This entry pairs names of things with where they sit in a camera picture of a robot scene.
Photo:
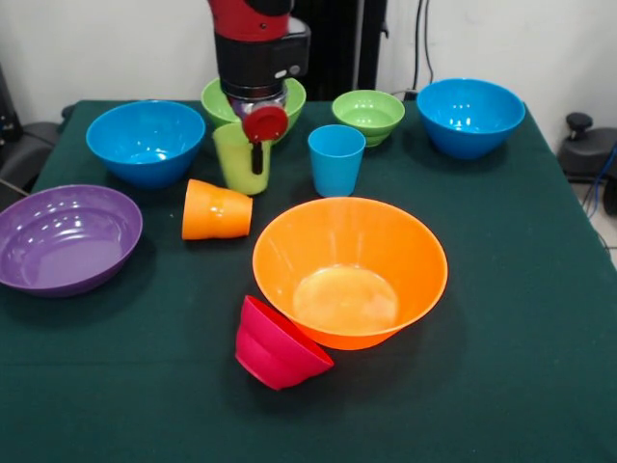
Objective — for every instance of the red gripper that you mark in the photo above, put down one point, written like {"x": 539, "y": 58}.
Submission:
{"x": 265, "y": 124}

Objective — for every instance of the green plastic cup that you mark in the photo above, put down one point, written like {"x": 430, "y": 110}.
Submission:
{"x": 236, "y": 164}

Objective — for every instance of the orange plastic cup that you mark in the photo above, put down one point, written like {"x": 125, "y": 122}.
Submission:
{"x": 217, "y": 212}

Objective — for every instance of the large yellow-orange bowl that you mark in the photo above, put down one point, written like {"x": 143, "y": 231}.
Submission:
{"x": 352, "y": 270}

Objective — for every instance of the small pink-red bowl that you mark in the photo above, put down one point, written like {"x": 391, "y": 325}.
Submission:
{"x": 275, "y": 352}

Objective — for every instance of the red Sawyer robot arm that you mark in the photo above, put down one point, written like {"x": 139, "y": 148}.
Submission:
{"x": 255, "y": 48}

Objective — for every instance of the large green bowl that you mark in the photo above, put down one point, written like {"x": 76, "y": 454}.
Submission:
{"x": 214, "y": 103}

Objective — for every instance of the blue plastic cup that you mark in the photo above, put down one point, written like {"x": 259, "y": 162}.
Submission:
{"x": 336, "y": 164}

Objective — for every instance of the blue plastic bowl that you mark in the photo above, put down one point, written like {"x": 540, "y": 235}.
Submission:
{"x": 144, "y": 140}
{"x": 470, "y": 120}

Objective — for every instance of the small green bowl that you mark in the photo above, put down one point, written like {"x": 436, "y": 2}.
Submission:
{"x": 368, "y": 116}

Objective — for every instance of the purple shallow bowl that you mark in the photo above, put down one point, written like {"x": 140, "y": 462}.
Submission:
{"x": 67, "y": 251}

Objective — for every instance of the dark grey stand foot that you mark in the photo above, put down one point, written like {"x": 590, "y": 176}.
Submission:
{"x": 583, "y": 154}
{"x": 29, "y": 144}

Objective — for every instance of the dark green tablecloth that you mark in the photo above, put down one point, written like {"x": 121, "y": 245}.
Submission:
{"x": 308, "y": 424}

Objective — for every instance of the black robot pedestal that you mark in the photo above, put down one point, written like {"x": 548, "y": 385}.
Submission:
{"x": 347, "y": 48}

